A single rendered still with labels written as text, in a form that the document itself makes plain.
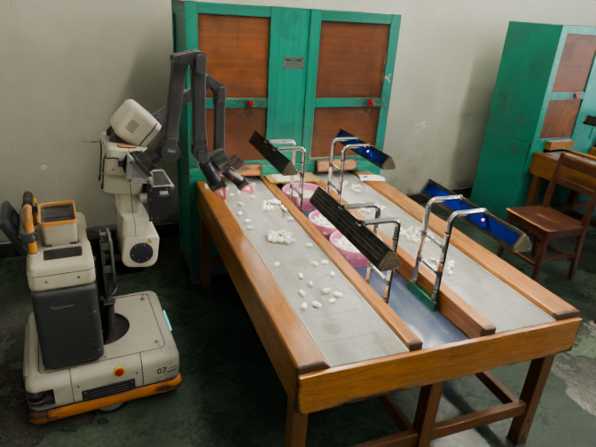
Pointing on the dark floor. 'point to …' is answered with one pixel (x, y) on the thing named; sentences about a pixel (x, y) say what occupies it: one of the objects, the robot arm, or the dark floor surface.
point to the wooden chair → (540, 224)
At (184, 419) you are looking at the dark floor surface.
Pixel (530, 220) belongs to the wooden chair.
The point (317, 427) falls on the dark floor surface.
